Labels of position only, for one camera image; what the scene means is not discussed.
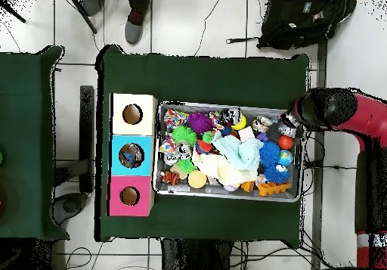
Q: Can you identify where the black standing panel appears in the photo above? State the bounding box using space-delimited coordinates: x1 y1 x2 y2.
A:
79 85 95 194

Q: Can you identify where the wooden box with three holes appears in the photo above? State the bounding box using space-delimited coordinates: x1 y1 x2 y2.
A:
106 92 159 216

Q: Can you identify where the black tripod leg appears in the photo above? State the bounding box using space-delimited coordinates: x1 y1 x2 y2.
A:
0 0 26 23
70 0 98 35

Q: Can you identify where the orange striped tiger plush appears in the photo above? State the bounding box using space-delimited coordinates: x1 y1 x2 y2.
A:
161 171 181 186

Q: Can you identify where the mint green cloth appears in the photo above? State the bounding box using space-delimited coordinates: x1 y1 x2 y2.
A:
211 130 264 172

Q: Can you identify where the purple spiky rubber ball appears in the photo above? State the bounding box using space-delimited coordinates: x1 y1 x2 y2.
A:
187 111 214 134

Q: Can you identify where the green spiky rubber ball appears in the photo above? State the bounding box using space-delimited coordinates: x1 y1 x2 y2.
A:
171 126 198 147

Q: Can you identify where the dark green table cloth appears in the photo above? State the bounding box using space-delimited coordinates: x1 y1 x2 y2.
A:
0 45 70 241
94 44 310 248

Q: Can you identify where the cream cloth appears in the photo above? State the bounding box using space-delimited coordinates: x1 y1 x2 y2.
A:
191 153 258 189

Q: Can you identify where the clear plastic bottle blue label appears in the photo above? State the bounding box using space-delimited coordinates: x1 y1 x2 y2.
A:
119 144 144 168

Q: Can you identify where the black floor cable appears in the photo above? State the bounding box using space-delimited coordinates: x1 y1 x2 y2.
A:
303 160 358 172

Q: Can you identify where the crushed black can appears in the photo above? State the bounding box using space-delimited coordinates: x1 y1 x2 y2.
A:
220 107 243 124

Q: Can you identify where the person's foot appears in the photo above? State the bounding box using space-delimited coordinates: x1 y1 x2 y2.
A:
124 0 151 45
82 0 106 17

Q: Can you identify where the blue fuzzy toy with eyes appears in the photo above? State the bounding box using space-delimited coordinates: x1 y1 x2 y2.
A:
259 140 291 184

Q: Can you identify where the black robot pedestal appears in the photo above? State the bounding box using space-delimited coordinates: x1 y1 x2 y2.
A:
159 237 234 270

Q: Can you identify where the black backpack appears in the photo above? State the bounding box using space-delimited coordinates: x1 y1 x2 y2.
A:
256 0 358 51

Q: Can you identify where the grey stand foot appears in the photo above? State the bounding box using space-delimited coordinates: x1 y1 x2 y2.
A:
49 191 89 226

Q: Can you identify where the clear mesh bin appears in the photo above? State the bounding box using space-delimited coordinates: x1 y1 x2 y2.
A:
152 101 305 203

